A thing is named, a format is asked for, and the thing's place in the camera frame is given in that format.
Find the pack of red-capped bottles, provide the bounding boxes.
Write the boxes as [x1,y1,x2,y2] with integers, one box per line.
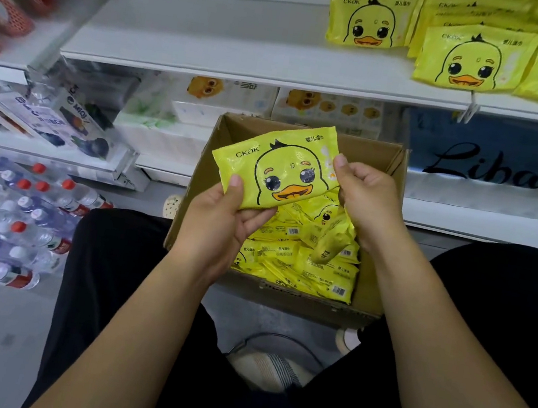
[0,156,120,301]

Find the person's right hand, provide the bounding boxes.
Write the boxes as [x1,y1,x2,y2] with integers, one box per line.
[321,153,417,256]

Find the white duck tissue pack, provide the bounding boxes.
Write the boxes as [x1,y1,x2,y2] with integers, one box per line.
[171,72,281,138]
[270,85,389,141]

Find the metal frame stool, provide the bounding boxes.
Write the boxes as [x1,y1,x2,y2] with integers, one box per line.
[224,328,331,400]

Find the green white tissue pack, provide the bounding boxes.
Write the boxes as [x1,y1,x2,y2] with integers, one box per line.
[109,66,218,164]

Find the person's left hand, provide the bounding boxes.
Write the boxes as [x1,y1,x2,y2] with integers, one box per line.
[167,167,283,292]

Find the person's right forearm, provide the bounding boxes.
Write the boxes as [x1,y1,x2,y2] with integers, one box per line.
[350,226,538,408]

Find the MIQI boxes with fruit print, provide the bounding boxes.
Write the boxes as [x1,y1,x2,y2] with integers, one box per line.
[0,84,120,162]

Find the white metal shelf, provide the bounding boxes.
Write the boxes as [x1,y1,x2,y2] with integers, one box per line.
[40,0,538,255]

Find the brown cardboard box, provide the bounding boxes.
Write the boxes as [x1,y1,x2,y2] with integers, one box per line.
[155,106,412,335]

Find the person's black trousers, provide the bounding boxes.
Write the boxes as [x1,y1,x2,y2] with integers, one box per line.
[21,179,538,408]

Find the person's left cream clog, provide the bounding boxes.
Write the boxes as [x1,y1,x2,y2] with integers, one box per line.
[160,191,186,222]

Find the person's left forearm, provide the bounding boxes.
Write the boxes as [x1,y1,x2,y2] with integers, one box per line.
[29,236,232,408]

